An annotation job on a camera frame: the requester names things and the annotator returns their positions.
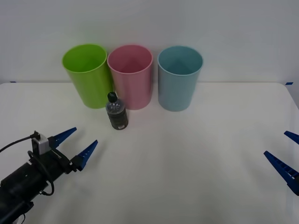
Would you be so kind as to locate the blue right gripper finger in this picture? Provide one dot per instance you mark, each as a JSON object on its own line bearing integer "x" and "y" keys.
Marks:
{"x": 283, "y": 168}
{"x": 293, "y": 136}

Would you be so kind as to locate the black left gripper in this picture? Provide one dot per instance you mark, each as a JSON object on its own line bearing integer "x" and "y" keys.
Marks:
{"x": 54, "y": 164}

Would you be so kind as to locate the small dark plastic bottle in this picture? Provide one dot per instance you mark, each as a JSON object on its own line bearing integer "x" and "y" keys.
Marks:
{"x": 118, "y": 116}

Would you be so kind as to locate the silver and black left arm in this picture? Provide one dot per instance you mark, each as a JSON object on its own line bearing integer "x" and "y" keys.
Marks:
{"x": 21, "y": 182}

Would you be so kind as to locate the yellow-green plastic bin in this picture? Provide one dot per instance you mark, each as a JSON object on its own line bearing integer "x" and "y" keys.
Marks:
{"x": 90, "y": 84}

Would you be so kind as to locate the pink plastic bin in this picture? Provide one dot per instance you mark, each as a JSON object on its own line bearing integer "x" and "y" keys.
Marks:
{"x": 133, "y": 88}

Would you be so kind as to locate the pale blue plastic bin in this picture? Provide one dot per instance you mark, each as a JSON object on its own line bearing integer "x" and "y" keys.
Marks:
{"x": 176, "y": 91}

